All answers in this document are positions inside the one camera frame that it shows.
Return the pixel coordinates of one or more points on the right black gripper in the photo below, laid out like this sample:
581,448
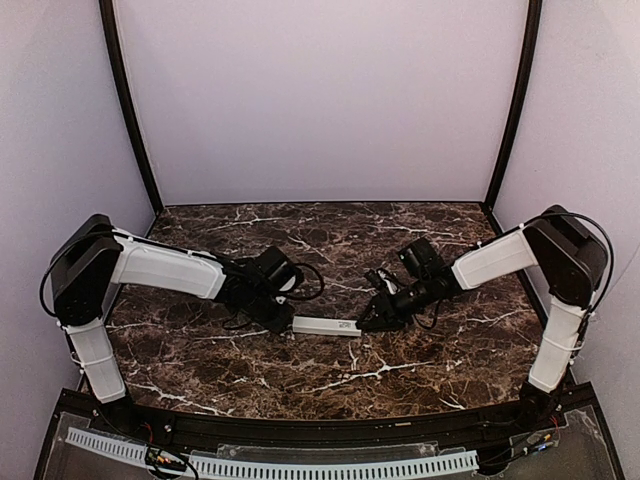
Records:
385,309

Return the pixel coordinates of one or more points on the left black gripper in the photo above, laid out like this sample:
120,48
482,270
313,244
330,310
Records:
273,318

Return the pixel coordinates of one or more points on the white remote control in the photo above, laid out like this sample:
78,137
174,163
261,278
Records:
325,326

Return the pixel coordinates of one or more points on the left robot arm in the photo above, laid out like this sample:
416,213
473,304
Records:
98,255

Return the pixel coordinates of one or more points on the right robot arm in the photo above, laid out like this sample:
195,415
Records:
576,258

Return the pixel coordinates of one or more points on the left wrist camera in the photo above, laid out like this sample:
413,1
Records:
289,278

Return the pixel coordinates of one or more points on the white slotted cable duct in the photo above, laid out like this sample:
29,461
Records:
205,466

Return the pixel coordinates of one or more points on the black front rail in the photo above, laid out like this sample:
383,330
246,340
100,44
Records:
472,428

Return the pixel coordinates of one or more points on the black right frame post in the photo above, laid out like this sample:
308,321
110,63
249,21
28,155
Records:
526,58

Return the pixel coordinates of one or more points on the black frame post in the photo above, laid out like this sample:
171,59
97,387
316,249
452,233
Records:
526,58
128,111

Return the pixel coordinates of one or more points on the black left frame post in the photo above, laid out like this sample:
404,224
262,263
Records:
128,111

